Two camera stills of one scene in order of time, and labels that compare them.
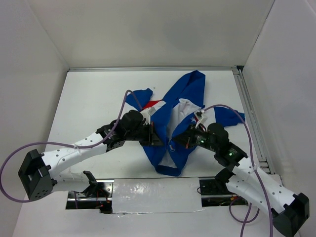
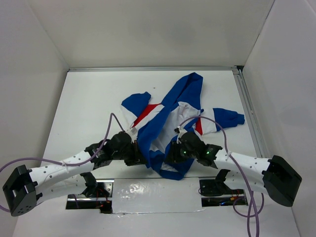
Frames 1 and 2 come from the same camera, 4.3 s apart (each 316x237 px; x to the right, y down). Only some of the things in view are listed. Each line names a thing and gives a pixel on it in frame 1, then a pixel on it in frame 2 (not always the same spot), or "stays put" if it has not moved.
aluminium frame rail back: (128, 67) stays put
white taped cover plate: (156, 195) stays put
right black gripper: (186, 139) to (173, 156)
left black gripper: (152, 139) to (137, 158)
